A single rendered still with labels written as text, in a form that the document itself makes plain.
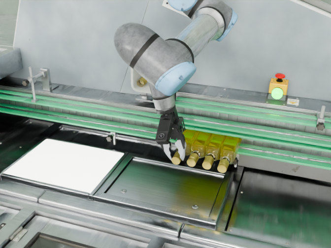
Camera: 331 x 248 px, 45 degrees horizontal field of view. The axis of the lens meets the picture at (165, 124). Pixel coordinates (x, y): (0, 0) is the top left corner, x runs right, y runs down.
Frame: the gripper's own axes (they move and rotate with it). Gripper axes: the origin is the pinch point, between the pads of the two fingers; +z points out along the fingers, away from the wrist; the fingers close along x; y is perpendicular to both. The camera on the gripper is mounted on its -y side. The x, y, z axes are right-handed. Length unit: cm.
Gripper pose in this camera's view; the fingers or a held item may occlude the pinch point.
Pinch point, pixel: (176, 158)
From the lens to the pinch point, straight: 150.4
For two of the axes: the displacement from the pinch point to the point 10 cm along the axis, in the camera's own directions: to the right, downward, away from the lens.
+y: 3.2, -4.2, 8.5
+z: 2.4, 9.0, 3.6
